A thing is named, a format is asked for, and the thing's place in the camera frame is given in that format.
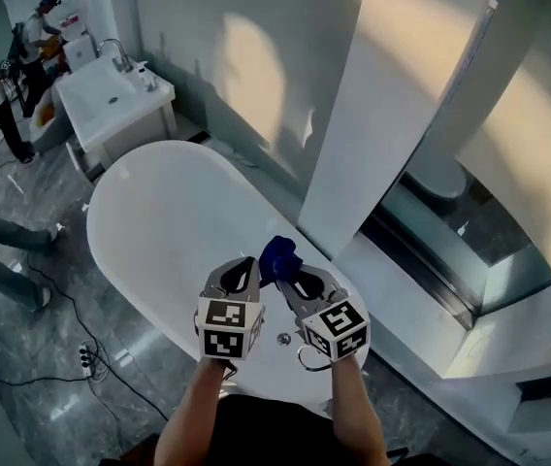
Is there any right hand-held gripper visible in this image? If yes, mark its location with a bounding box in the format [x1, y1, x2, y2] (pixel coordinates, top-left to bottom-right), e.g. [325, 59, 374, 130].
[275, 263, 372, 362]

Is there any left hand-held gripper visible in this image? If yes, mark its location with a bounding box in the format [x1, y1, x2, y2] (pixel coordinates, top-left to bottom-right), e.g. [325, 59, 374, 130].
[195, 255, 266, 361]

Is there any blue cloth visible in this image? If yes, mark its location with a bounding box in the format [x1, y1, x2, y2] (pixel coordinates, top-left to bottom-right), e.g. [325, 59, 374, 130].
[258, 234, 305, 289]

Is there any white bathtub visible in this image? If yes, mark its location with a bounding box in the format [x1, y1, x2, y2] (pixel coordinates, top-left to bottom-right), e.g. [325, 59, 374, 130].
[85, 139, 371, 406]

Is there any person's left forearm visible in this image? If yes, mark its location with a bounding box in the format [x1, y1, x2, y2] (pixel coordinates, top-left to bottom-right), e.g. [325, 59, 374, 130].
[152, 355, 232, 466]

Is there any person's right forearm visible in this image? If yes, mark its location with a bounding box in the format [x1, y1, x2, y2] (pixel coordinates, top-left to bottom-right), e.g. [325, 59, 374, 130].
[328, 355, 392, 466]

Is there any white power strip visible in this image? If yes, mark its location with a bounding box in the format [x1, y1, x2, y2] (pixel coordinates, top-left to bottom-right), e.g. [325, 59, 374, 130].
[78, 341, 94, 379]

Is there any white sink cabinet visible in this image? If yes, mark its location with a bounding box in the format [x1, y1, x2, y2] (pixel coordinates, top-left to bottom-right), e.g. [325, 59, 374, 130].
[55, 55, 178, 170]

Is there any small soap bottle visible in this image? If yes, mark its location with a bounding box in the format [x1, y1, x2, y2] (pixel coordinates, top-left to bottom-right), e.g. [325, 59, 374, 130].
[136, 59, 159, 93]

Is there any chrome faucet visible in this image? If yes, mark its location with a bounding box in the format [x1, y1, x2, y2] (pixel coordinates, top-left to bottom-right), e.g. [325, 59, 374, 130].
[97, 38, 135, 74]

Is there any white water dispenser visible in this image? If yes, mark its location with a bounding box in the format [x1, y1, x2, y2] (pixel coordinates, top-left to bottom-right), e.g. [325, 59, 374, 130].
[58, 11, 96, 73]

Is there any black floor cable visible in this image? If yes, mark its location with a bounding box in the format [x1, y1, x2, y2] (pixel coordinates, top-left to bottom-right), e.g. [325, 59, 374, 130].
[0, 252, 170, 422]

